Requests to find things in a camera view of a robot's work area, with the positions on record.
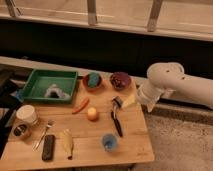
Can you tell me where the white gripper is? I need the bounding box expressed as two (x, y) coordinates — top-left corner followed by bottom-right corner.
(122, 83), (157, 112)

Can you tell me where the white grey towel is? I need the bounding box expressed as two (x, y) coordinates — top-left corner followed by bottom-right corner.
(44, 84), (69, 99)

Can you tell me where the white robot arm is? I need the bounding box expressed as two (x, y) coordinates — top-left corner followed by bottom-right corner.
(122, 62), (213, 112)

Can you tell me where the blue cup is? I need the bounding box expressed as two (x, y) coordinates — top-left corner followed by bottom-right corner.
(101, 134), (118, 152)

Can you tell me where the white paper cup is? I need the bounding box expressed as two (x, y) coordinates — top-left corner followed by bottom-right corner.
(16, 105), (38, 125)

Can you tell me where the dark purple bowl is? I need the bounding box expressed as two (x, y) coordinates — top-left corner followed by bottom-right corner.
(110, 72), (131, 91)

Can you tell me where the yellow orange ball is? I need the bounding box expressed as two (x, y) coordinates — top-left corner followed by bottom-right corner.
(87, 107), (99, 121)

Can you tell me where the teal round object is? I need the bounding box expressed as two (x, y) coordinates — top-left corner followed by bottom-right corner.
(88, 73), (100, 88)

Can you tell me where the orange carrot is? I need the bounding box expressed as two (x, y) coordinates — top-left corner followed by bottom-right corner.
(72, 97), (90, 114)

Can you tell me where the green plastic tray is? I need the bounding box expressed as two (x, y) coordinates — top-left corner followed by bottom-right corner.
(22, 70), (78, 103)

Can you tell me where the black rectangular block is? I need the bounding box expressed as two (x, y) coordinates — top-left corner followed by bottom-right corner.
(42, 135), (55, 161)

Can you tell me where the silver fork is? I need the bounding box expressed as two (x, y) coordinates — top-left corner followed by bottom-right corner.
(33, 120), (54, 150)

